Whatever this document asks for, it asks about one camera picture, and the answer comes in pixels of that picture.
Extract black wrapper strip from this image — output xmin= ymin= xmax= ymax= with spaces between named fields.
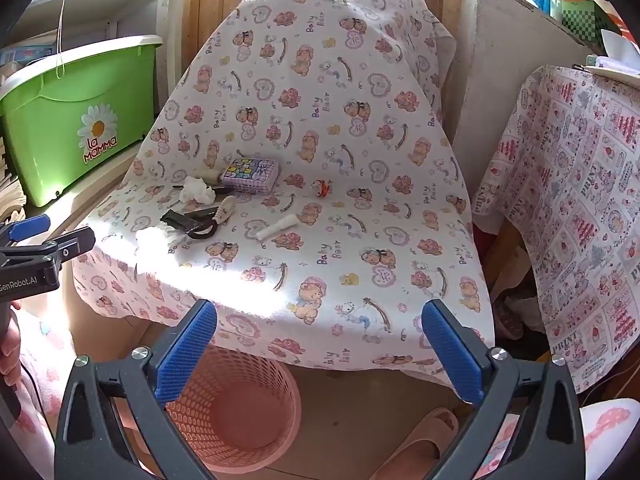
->
xmin=160 ymin=209 xmax=190 ymax=230

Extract black scissors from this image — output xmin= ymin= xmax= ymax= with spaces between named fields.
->
xmin=179 ymin=206 xmax=218 ymax=240

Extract pink print cloth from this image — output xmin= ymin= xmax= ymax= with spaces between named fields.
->
xmin=473 ymin=65 xmax=639 ymax=392

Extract white shelf unit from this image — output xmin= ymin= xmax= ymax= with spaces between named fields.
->
xmin=8 ymin=0 xmax=180 ymax=105

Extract bear print cloth cover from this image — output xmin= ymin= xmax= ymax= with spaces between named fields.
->
xmin=73 ymin=0 xmax=494 ymax=384

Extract small red orange toy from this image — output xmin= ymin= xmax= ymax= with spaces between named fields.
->
xmin=311 ymin=179 xmax=332 ymax=198

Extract pink slipper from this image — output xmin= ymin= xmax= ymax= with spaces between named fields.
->
xmin=372 ymin=408 xmax=459 ymax=480

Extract cream thread spool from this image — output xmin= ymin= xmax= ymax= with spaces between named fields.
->
xmin=201 ymin=169 xmax=221 ymax=184

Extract green La Mamma storage box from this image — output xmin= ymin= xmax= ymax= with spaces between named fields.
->
xmin=1 ymin=35 xmax=163 ymax=207

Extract white cabinet side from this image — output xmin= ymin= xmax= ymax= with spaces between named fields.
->
xmin=444 ymin=0 xmax=592 ymax=194

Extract left hand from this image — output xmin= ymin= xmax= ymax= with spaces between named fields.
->
xmin=0 ymin=301 xmax=22 ymax=388

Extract white tissue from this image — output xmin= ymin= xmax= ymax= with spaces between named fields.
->
xmin=179 ymin=177 xmax=216 ymax=206

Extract pastel patterned small box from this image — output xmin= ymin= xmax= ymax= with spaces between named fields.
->
xmin=220 ymin=157 xmax=280 ymax=195

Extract pink plastic waste basket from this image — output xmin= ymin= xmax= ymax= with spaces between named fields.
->
xmin=166 ymin=344 xmax=302 ymax=474

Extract small beige brush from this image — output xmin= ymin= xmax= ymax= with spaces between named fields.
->
xmin=214 ymin=196 xmax=236 ymax=224

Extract white paper tube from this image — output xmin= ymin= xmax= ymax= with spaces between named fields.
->
xmin=256 ymin=214 xmax=299 ymax=242

